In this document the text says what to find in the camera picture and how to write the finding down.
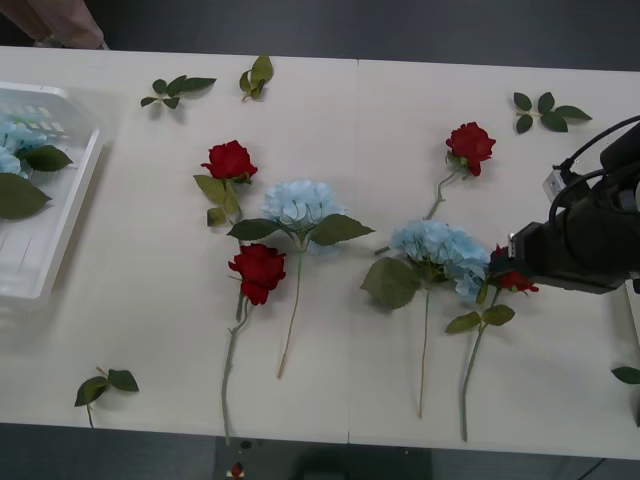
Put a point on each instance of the loose twig with curled leaf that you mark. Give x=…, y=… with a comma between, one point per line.
x=261, y=67

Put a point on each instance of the red rose with long stem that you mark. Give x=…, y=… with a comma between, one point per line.
x=257, y=272

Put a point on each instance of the loose twig with narrow leaves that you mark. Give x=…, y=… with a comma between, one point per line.
x=187, y=84

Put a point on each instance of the pale blue flower with large leaf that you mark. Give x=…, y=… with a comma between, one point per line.
x=430, y=240

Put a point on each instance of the single loose green leaf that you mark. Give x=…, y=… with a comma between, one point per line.
x=627, y=375

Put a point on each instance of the red rose with short stem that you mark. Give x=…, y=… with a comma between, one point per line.
x=230, y=160

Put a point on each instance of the loose twig with four leaves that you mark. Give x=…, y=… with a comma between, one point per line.
x=555, y=120

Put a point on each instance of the red rose with leafy stem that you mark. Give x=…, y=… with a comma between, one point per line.
x=517, y=282

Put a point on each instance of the red rose with bare stem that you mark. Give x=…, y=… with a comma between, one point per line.
x=470, y=142

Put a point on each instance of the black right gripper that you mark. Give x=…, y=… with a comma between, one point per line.
x=575, y=250

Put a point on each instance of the loose twig with two leaves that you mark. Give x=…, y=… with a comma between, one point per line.
x=122, y=380

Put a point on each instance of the pale blue flower with two leaves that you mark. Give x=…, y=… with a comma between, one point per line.
x=300, y=200

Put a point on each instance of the person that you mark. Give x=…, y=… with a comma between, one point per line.
x=60, y=22

